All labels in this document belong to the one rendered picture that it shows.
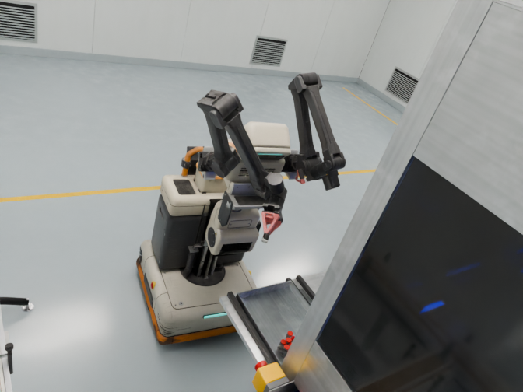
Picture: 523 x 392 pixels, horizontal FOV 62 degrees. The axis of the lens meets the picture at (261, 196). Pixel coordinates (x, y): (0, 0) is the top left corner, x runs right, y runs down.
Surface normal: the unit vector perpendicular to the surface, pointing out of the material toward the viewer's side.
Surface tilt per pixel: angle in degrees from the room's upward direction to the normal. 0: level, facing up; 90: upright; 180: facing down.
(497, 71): 90
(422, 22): 90
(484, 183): 90
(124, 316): 0
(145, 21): 90
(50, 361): 0
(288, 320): 0
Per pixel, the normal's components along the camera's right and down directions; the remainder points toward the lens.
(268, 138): 0.46, -0.20
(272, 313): 0.27, -0.81
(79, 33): 0.49, 0.58
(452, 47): -0.83, 0.09
